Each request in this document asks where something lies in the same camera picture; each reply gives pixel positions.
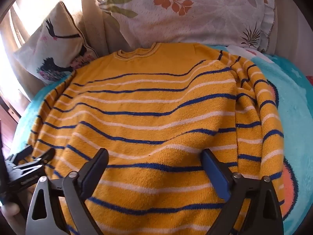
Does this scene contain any teal cartoon printed blanket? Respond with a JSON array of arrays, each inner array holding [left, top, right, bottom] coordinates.
[[13, 43, 313, 228]]

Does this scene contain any beige curtain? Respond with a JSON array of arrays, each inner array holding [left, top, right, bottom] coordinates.
[[0, 0, 137, 101]]

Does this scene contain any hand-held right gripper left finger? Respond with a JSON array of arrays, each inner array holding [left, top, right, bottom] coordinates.
[[26, 148, 109, 235]]

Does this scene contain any cream bird print cushion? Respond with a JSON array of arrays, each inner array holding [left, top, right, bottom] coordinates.
[[14, 1, 98, 85]]

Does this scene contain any yellow striped sweater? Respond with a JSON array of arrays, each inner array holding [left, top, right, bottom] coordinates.
[[26, 42, 285, 235]]

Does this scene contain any brown wooden furniture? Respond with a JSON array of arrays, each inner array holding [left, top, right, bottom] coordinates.
[[0, 90, 20, 152]]

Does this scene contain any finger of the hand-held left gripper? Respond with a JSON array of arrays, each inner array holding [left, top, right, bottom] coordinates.
[[8, 145, 34, 165], [13, 148, 56, 175]]

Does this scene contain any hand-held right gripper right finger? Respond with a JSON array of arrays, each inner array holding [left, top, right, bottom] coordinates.
[[201, 149, 285, 235]]

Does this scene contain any white leaf print pillow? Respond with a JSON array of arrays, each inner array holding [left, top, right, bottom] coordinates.
[[95, 0, 277, 53]]

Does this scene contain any person's left hand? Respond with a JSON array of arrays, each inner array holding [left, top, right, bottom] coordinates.
[[0, 203, 20, 227]]

